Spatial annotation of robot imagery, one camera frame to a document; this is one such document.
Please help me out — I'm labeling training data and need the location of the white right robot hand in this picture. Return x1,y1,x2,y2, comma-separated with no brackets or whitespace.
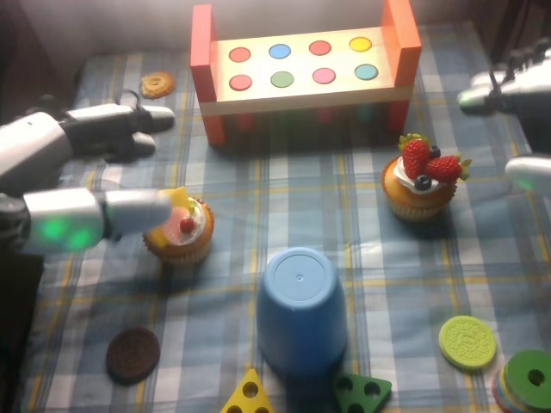
457,38,551,197

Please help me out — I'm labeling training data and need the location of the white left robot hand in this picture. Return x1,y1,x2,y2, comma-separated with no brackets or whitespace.
0,96,176,256

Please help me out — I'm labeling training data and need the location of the strawberry topped cupcake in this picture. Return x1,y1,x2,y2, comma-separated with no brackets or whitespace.
381,133,474,223

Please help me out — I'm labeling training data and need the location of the cherry topped cupcake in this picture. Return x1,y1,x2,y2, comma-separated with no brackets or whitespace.
143,185,215,264

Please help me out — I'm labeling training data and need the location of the wooden peg pounding bench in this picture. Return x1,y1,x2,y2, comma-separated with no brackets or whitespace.
189,0,423,148

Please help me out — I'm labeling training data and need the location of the tan round biscuit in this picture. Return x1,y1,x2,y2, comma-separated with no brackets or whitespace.
140,71,176,101

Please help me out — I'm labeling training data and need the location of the brown sandwich cookie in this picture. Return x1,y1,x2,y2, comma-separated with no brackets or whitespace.
106,327,162,385

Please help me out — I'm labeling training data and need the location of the blue plaid tablecloth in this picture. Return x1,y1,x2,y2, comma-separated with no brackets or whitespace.
19,21,551,413

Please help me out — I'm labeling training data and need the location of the green sandwich cookie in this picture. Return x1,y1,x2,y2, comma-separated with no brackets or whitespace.
438,315,498,372

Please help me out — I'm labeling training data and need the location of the multicoloured stacking rings pile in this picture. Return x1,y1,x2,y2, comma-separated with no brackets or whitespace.
491,365,514,410

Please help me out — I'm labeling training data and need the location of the blue plastic cup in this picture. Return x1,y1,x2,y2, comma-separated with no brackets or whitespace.
256,247,348,378

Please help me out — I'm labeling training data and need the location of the yellow triangle block with holes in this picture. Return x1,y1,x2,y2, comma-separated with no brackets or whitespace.
220,368,276,413

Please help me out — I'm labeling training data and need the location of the green triangle block with holes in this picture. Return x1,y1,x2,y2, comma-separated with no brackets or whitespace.
331,372,393,413

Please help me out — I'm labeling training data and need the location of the green stacking ring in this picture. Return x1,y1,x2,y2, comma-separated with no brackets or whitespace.
503,348,551,413

